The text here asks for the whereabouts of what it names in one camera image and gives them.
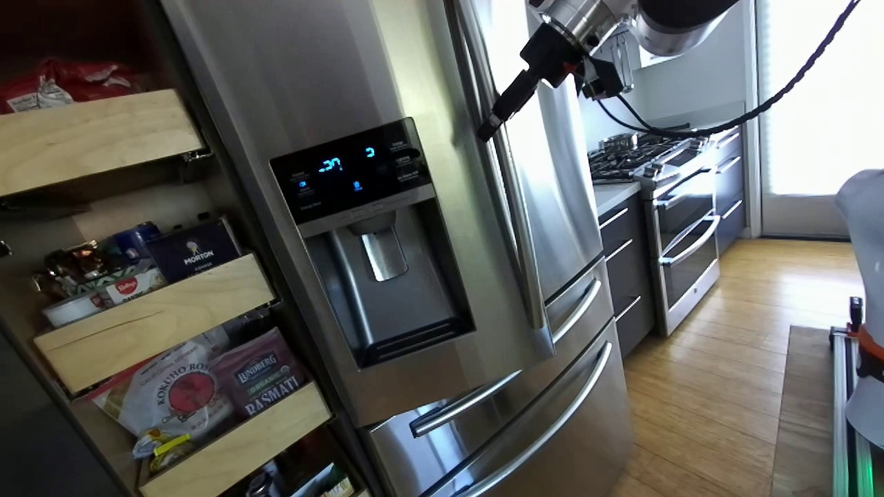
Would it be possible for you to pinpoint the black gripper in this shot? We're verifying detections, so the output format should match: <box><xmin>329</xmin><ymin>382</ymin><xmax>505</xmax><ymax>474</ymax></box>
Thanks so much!
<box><xmin>476</xmin><ymin>20</ymin><xmax>590</xmax><ymax>143</ymax></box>

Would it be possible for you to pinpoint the steel fridge door with dispenser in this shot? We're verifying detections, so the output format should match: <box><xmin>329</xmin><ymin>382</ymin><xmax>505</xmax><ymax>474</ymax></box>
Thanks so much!
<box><xmin>160</xmin><ymin>0</ymin><xmax>559</xmax><ymax>430</ymax></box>

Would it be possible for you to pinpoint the dispenser door curved steel handle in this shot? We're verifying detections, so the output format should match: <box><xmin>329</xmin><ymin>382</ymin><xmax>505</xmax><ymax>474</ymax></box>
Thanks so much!
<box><xmin>441</xmin><ymin>0</ymin><xmax>559</xmax><ymax>360</ymax></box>

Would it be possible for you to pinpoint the plain steel fridge door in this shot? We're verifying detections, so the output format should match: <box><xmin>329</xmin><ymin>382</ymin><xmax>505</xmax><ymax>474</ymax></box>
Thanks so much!
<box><xmin>452</xmin><ymin>0</ymin><xmax>607</xmax><ymax>300</ymax></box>

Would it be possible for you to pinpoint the bright glass patio door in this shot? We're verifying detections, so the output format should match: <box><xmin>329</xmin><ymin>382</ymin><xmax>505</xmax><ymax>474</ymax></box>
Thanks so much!
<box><xmin>755</xmin><ymin>0</ymin><xmax>884</xmax><ymax>244</ymax></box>

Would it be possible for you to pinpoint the shallow steel fridge drawer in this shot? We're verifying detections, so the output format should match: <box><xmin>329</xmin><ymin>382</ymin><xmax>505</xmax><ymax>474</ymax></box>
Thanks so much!
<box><xmin>353</xmin><ymin>256</ymin><xmax>622</xmax><ymax>497</ymax></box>

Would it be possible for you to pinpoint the dark grey base cabinet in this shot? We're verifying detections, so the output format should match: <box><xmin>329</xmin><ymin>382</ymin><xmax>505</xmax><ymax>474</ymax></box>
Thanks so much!
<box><xmin>595</xmin><ymin>179</ymin><xmax>657</xmax><ymax>360</ymax></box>
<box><xmin>713</xmin><ymin>128</ymin><xmax>748</xmax><ymax>256</ymax></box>

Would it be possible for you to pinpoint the black water dispenser panel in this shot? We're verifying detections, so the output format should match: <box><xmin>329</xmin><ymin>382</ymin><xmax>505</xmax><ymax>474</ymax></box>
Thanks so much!
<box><xmin>267</xmin><ymin>117</ymin><xmax>479</xmax><ymax>369</ymax></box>

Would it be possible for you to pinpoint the stainless steel gas stove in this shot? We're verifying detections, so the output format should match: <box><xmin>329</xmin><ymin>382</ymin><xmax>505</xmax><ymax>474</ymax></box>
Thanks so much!
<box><xmin>589</xmin><ymin>129</ymin><xmax>726</xmax><ymax>340</ymax></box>

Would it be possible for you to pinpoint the deep steel freezer drawer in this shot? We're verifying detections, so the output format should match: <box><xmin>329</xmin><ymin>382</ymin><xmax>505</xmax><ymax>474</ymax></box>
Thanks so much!
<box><xmin>418</xmin><ymin>318</ymin><xmax>636</xmax><ymax>497</ymax></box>

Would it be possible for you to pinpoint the dark blue food box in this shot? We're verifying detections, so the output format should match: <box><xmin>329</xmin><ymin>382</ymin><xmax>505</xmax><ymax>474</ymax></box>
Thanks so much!
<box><xmin>147</xmin><ymin>215</ymin><xmax>247</xmax><ymax>284</ymax></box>

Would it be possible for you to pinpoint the red printed food box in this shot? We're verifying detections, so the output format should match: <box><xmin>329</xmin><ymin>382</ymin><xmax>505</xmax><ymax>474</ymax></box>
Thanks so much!
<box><xmin>206</xmin><ymin>325</ymin><xmax>313</xmax><ymax>420</ymax></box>

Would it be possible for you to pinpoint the blue food can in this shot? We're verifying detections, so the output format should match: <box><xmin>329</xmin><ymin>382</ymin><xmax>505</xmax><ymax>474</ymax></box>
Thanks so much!
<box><xmin>104</xmin><ymin>220</ymin><xmax>160</xmax><ymax>270</ymax></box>

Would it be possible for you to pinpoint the wooden pantry pull-out shelf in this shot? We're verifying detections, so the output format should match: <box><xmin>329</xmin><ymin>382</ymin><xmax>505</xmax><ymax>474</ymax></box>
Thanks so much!
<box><xmin>136</xmin><ymin>382</ymin><xmax>334</xmax><ymax>497</ymax></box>
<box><xmin>0</xmin><ymin>85</ymin><xmax>206</xmax><ymax>202</ymax></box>
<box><xmin>31</xmin><ymin>250</ymin><xmax>278</xmax><ymax>397</ymax></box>

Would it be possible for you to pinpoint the brown floor rug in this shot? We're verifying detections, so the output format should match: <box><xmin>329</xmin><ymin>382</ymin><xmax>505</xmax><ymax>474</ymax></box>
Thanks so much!
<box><xmin>770</xmin><ymin>322</ymin><xmax>840</xmax><ymax>497</ymax></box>

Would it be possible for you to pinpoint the red snack bag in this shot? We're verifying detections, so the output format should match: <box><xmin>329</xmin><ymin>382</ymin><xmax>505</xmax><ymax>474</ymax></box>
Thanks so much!
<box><xmin>0</xmin><ymin>53</ymin><xmax>147</xmax><ymax>117</ymax></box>

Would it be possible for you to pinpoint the white bag with red logo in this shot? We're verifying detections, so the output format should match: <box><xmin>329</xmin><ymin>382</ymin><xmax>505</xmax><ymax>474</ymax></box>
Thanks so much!
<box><xmin>88</xmin><ymin>332</ymin><xmax>237</xmax><ymax>442</ymax></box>

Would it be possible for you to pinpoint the grey metal robot stand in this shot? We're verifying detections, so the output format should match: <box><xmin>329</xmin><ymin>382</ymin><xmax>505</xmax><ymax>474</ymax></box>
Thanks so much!
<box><xmin>825</xmin><ymin>325</ymin><xmax>872</xmax><ymax>497</ymax></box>

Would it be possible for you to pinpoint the dark food jar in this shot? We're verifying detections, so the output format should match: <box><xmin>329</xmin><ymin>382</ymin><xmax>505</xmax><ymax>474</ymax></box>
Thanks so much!
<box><xmin>38</xmin><ymin>244</ymin><xmax>104</xmax><ymax>299</ymax></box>

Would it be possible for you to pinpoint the yellow green food package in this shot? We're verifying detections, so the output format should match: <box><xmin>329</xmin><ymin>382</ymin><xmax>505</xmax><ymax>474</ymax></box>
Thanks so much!
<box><xmin>133</xmin><ymin>426</ymin><xmax>201</xmax><ymax>481</ymax></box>

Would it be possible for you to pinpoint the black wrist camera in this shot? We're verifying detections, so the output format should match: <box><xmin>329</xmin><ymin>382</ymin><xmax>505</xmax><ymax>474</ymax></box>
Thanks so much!
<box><xmin>577</xmin><ymin>53</ymin><xmax>631</xmax><ymax>101</ymax></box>

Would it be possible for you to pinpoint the plain door curved steel handle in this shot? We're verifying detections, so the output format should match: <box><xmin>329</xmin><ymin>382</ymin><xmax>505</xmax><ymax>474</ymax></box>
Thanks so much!
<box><xmin>463</xmin><ymin>0</ymin><xmax>559</xmax><ymax>307</ymax></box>

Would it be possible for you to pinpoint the steel base cabinet handle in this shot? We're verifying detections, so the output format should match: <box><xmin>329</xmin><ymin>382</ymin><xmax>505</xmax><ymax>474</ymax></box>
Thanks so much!
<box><xmin>614</xmin><ymin>293</ymin><xmax>646</xmax><ymax>325</ymax></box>
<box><xmin>602</xmin><ymin>237</ymin><xmax>637</xmax><ymax>264</ymax></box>
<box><xmin>600</xmin><ymin>204</ymin><xmax>633</xmax><ymax>231</ymax></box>

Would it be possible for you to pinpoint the shallow drawer steel handle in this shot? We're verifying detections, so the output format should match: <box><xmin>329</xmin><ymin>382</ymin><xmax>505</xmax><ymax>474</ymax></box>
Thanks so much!
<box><xmin>405</xmin><ymin>274</ymin><xmax>607</xmax><ymax>442</ymax></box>

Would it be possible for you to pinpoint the deep drawer steel handle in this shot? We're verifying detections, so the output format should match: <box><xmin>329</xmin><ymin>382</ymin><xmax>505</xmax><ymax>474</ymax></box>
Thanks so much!
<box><xmin>447</xmin><ymin>336</ymin><xmax>618</xmax><ymax>497</ymax></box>

